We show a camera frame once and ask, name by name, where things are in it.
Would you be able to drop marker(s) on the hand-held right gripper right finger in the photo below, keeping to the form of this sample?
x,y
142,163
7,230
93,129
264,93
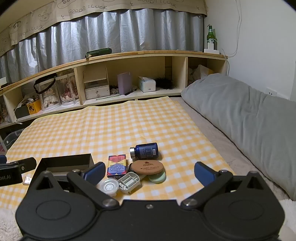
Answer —
x,y
203,173

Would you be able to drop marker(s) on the long wooden shelf unit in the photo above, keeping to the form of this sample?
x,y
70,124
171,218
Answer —
x,y
138,53

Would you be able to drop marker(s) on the silver curtain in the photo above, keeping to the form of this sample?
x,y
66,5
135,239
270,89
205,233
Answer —
x,y
138,32

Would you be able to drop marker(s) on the beige printed valance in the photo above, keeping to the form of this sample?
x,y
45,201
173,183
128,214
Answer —
x,y
69,11

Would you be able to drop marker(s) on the grey pillow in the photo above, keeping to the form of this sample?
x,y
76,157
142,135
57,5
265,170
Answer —
x,y
242,120

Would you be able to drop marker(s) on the dark green box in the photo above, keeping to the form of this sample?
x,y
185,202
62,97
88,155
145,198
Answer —
x,y
22,111

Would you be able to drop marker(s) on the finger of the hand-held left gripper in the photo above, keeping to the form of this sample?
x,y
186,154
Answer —
x,y
26,164

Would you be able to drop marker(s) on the black feather duster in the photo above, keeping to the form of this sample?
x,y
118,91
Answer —
x,y
165,83

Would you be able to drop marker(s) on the yellow cartoon box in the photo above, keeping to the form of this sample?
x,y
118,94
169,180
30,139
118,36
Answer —
x,y
34,107

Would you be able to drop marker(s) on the white tissue box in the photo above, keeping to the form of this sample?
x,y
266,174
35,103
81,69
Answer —
x,y
146,84

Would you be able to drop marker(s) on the clear round lid container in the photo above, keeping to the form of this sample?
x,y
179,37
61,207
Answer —
x,y
109,186

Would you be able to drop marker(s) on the yellow checked cloth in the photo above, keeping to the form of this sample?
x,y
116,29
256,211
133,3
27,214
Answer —
x,y
104,125

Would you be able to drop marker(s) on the green glass bottle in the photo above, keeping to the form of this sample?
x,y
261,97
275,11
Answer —
x,y
210,34

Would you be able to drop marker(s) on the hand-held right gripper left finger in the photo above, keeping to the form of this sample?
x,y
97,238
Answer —
x,y
95,173

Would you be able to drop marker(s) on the dark green folded umbrella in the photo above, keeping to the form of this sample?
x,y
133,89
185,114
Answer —
x,y
98,52

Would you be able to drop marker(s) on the pale green round case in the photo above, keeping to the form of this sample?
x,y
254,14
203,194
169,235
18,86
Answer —
x,y
159,178

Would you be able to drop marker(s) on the black box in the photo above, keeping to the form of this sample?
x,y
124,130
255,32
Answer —
x,y
66,162

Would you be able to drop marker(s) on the crumpled plastic bag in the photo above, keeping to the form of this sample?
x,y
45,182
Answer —
x,y
201,74

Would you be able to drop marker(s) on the colourful patterned card box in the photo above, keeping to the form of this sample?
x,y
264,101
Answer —
x,y
116,166

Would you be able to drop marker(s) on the white power strip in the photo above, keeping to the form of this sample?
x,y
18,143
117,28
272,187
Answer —
x,y
211,51

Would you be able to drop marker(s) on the dark blue pill bottle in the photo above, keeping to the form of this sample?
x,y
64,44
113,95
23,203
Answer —
x,y
145,150

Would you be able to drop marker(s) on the clear doll display case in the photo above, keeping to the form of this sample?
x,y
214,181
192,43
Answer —
x,y
49,97
68,90

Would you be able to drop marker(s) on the white wall socket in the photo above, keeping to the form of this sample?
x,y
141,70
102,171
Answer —
x,y
271,92

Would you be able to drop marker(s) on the grey plastic compartment tray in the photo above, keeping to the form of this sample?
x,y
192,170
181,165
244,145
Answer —
x,y
129,183

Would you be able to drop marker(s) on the white charger plug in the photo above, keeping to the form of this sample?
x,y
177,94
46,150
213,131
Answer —
x,y
211,44

